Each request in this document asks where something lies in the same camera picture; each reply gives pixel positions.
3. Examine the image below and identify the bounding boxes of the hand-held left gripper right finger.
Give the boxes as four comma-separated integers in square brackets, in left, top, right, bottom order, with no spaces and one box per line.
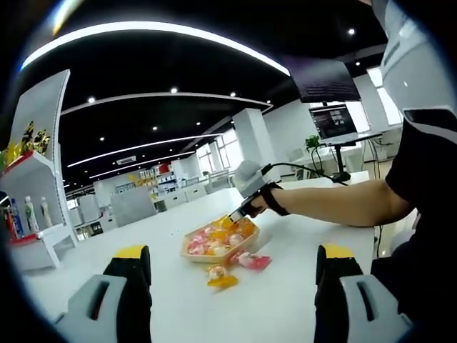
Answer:
[313,243,415,343]

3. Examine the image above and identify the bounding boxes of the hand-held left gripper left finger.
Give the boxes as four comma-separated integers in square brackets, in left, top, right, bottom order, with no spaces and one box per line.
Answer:
[53,244,154,343]

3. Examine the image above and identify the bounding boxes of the orange marshmallow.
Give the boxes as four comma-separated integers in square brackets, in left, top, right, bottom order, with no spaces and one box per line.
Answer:
[206,264,239,291]
[213,215,239,232]

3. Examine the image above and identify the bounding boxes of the cream hexagonal bowl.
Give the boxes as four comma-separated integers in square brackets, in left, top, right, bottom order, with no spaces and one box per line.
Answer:
[180,217,261,264]

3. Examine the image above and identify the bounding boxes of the heap of marshmallows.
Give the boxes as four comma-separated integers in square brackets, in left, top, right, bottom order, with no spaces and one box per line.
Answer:
[186,220,256,257]

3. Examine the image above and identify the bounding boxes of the pink marshmallow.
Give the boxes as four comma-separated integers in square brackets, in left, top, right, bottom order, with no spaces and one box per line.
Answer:
[228,249,273,273]

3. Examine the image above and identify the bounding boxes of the person's right hand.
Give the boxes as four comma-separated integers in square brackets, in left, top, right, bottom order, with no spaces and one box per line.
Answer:
[249,189,278,219]

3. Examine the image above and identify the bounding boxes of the black wrist band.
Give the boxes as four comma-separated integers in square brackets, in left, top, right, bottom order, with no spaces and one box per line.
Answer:
[266,182,291,217]

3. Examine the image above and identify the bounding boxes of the green potted plant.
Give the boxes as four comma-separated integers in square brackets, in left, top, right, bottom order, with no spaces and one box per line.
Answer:
[304,134,324,169]

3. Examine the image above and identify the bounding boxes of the white table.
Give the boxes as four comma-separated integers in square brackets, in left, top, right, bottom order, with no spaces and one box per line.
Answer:
[19,170,376,343]

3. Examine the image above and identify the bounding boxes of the storage shelf with white boxes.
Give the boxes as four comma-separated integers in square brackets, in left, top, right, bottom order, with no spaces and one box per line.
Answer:
[134,162,179,194]

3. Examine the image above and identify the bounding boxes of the open laptop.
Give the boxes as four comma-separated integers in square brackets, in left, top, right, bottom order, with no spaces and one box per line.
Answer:
[308,102,383,144]

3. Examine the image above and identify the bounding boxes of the large white box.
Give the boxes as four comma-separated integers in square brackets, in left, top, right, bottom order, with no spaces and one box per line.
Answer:
[77,194,104,222]

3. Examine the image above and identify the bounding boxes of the white yellow drink bottle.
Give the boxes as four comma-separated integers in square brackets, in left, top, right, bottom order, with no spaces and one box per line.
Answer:
[39,196,54,228]

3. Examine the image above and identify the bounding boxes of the white green drink bottle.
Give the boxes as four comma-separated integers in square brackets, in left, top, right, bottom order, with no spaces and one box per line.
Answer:
[24,194,39,233]

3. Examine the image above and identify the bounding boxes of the blue drink bottle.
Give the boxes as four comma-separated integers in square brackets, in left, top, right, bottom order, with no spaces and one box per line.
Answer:
[9,198,24,241]

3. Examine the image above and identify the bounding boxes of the black yellow snack packet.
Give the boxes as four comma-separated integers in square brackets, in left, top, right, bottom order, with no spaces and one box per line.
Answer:
[21,121,36,151]
[34,130,51,154]

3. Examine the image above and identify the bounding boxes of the yellow green snack packet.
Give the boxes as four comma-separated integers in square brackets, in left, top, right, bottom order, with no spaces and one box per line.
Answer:
[0,141,22,169]

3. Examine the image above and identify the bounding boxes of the white worn device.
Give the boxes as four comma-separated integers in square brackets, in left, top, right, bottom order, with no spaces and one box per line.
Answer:
[371,0,457,124]

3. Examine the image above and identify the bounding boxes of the long ceiling light strip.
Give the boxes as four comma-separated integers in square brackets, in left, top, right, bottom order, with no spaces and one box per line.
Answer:
[20,20,292,77]

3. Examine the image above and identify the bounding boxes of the white display shelf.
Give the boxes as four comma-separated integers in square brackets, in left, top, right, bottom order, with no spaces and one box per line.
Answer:
[0,69,79,272]

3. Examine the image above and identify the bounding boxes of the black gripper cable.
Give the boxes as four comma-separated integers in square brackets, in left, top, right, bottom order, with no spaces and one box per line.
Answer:
[266,162,351,187]

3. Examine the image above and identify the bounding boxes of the dark wall screen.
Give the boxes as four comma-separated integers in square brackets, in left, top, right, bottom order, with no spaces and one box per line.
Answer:
[291,59,361,104]

